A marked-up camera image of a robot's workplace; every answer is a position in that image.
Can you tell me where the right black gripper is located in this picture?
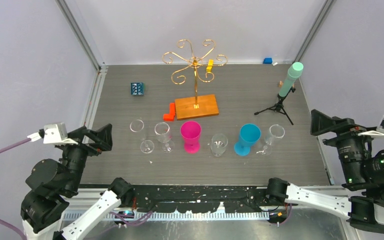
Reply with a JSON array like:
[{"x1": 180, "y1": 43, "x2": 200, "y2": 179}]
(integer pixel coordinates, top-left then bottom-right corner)
[{"x1": 307, "y1": 107, "x2": 378, "y2": 185}]

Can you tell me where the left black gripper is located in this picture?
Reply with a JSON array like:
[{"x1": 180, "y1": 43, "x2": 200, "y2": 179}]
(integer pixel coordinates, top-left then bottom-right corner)
[{"x1": 62, "y1": 121, "x2": 113, "y2": 192}]

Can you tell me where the clear stemmed wine glass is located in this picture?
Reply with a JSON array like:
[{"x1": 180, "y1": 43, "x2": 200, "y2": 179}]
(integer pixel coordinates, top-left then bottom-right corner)
[{"x1": 256, "y1": 124, "x2": 285, "y2": 156}]

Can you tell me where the blue wine glass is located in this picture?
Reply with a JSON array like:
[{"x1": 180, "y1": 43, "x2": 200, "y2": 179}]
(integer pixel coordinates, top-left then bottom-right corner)
[{"x1": 233, "y1": 123, "x2": 262, "y2": 157}]

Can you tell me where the pink wine glass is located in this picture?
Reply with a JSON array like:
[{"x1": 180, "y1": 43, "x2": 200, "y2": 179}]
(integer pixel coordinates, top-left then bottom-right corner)
[{"x1": 180, "y1": 121, "x2": 202, "y2": 154}]

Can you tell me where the clear textured wine glass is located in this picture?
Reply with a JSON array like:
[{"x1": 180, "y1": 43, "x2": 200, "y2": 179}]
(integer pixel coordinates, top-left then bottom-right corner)
[{"x1": 210, "y1": 133, "x2": 229, "y2": 157}]

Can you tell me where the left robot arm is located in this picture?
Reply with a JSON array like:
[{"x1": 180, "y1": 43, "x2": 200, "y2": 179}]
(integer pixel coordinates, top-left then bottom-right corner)
[{"x1": 21, "y1": 122, "x2": 134, "y2": 240}]

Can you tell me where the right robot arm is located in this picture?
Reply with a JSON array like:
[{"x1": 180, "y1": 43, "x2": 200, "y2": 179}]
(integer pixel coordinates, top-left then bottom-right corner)
[{"x1": 265, "y1": 109, "x2": 384, "y2": 234}]

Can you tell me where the wooden rack base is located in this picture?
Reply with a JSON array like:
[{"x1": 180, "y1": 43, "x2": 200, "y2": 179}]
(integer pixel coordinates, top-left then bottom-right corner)
[{"x1": 174, "y1": 94, "x2": 220, "y2": 120}]

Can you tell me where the mint green microphone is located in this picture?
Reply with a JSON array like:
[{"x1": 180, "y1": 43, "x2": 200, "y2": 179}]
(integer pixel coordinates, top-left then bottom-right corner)
[{"x1": 278, "y1": 62, "x2": 304, "y2": 98}]

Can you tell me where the blue patterned small box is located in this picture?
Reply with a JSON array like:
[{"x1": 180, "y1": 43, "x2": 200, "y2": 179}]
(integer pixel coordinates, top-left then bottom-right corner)
[{"x1": 130, "y1": 82, "x2": 145, "y2": 96}]

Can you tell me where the orange L-shaped block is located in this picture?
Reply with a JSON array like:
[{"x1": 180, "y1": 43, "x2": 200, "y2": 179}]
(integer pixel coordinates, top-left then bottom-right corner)
[{"x1": 163, "y1": 102, "x2": 176, "y2": 122}]

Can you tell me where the small blue block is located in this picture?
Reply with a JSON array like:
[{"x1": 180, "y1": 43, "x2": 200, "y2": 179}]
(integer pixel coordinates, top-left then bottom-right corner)
[{"x1": 263, "y1": 57, "x2": 273, "y2": 65}]

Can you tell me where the small yellow block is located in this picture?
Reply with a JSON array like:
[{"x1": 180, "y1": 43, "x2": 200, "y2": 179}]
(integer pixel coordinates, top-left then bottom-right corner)
[{"x1": 206, "y1": 59, "x2": 214, "y2": 73}]

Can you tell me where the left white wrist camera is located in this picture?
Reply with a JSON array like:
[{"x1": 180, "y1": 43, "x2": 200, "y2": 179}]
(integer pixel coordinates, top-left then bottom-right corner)
[{"x1": 27, "y1": 122, "x2": 79, "y2": 146}]

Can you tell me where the gold wire glass rack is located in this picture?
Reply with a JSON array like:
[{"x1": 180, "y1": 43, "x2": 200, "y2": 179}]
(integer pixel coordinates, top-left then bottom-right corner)
[{"x1": 161, "y1": 39, "x2": 229, "y2": 98}]

